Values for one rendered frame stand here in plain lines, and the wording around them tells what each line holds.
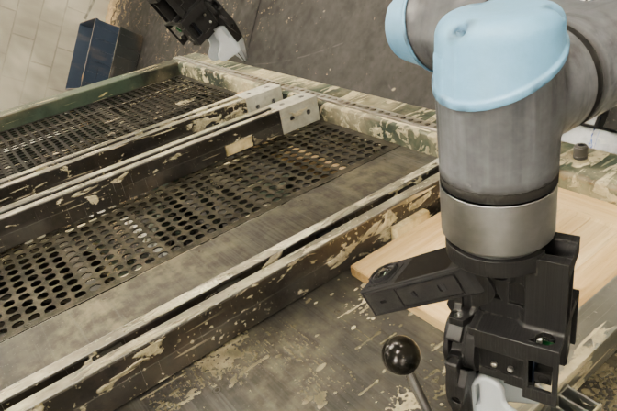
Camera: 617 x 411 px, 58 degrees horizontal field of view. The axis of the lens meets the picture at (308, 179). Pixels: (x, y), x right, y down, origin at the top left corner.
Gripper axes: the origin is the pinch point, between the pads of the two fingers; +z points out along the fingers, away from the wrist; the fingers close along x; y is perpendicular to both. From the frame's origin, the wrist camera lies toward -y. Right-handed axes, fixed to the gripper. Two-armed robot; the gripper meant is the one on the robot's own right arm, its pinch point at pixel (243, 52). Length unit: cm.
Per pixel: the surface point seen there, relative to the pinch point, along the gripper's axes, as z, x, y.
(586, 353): 25, 69, 22
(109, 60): 84, -384, -72
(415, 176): 27.8, 29.3, 2.5
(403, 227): 27.3, 34.0, 13.1
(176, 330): 4, 31, 47
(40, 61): 65, -488, -49
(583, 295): 32, 63, 12
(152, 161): 11.5, -26.0, 23.3
